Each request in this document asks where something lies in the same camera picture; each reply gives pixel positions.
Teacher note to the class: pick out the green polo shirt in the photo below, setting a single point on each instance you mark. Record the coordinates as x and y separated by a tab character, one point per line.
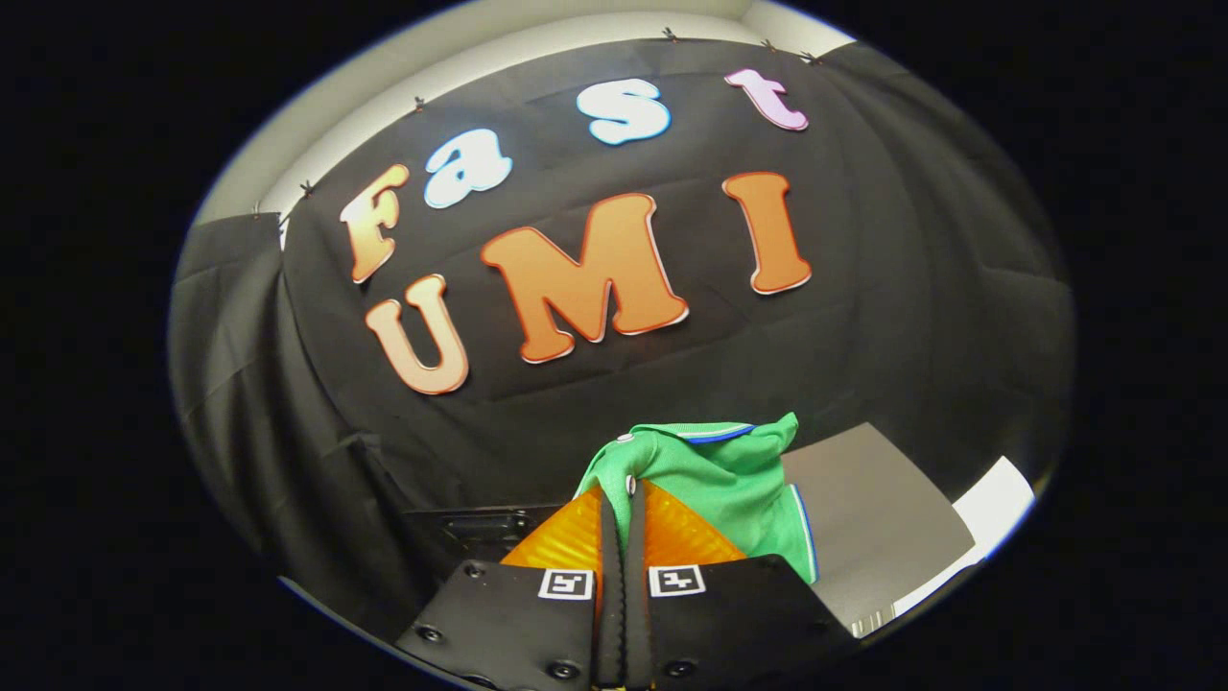
729	480

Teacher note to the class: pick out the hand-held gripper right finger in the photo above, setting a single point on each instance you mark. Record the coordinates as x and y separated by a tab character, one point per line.
636	595

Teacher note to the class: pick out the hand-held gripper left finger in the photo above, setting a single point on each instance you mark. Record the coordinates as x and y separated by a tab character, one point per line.
611	595

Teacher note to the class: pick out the grey washing machine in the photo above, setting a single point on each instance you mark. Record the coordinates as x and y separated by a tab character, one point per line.
873	622

